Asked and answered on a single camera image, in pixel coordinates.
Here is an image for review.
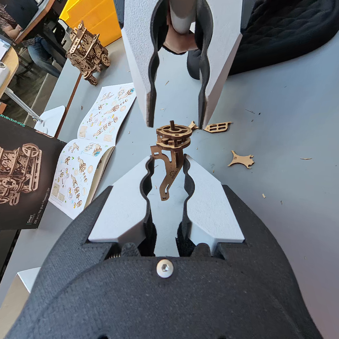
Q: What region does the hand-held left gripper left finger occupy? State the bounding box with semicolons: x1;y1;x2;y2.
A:
87;156;155;243

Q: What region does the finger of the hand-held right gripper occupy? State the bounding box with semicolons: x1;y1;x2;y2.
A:
195;0;244;130
120;0;160;128

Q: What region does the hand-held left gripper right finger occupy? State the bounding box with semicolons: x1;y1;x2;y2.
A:
182;154;245;245

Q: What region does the small wooden gear assembly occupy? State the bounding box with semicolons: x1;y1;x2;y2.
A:
150;120;192;202

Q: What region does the assembled wooden model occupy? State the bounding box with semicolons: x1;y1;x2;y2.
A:
65;21;110;86

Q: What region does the black model kit box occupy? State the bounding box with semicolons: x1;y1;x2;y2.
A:
0;114;67;230

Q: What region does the person's right hand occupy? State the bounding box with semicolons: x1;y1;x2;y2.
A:
164;16;198;54

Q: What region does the yellow plastic bin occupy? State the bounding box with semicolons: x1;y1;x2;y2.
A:
59;0;122;47

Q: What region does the flat wooden star-shaped part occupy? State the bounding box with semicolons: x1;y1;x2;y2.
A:
228;150;255;169

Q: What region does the open instruction booklet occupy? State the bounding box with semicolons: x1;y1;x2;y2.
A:
48;83;137;220

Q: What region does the brown-edged desk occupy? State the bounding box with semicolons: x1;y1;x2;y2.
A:
14;0;57;45

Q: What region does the flat wooden grid part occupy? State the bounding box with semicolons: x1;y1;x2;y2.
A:
189;121;232;134

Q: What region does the dark laptop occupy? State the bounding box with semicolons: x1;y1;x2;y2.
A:
5;0;39;22

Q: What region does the white curved panel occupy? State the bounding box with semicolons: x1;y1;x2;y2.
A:
34;105;66;138

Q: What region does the light wooden round table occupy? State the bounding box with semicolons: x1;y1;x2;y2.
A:
0;49;19;100

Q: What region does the metal bar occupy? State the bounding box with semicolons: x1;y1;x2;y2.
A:
4;87;44;123

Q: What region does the white box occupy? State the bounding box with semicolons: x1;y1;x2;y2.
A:
0;267;41;339

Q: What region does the white device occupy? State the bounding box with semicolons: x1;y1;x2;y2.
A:
0;40;12;92

